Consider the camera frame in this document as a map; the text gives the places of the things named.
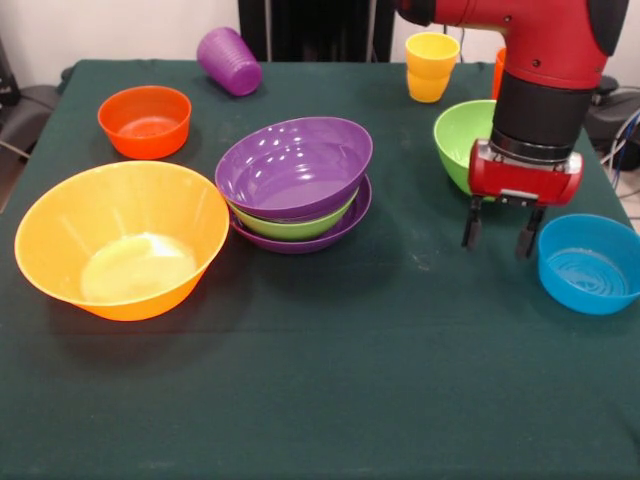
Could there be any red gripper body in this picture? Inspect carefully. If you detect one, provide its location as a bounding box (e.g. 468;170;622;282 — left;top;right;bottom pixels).
468;138;585;208

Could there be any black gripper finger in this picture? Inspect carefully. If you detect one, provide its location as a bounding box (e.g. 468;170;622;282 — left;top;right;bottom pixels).
514;205;547;261
460;194;484;250

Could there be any small blue bowl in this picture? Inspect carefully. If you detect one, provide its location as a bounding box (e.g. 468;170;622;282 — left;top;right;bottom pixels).
537;213;640;317

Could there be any green bowl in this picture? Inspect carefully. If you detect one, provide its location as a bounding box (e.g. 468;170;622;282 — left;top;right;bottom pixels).
432;99;500;197
227;187;361;242

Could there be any purple bowl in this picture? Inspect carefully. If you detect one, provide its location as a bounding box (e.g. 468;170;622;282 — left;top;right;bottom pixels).
214;116;375;221
228;174;374;255

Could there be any purple cup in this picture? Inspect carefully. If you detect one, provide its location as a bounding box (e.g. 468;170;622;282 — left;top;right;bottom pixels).
196;26;264;98

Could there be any red orange cup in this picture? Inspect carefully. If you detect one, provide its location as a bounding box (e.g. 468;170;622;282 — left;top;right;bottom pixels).
492;47;508;101

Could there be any yellow cup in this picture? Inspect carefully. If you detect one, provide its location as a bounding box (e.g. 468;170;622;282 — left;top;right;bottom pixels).
407;72;451;105
404;31;461;81

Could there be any dark green tablecloth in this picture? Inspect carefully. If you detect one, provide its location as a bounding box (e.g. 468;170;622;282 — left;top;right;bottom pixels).
0;58;640;480

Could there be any small red bowl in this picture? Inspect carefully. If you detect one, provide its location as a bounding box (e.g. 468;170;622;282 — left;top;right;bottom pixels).
97;85;193;161

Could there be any large orange bowl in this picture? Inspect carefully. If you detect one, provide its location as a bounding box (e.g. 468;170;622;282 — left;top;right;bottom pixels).
13;160;232;322

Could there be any black device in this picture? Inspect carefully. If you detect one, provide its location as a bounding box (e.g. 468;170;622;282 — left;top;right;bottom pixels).
0;37;22;107

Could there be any blue cable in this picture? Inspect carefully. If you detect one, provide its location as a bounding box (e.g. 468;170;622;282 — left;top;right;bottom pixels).
610;112;640;189

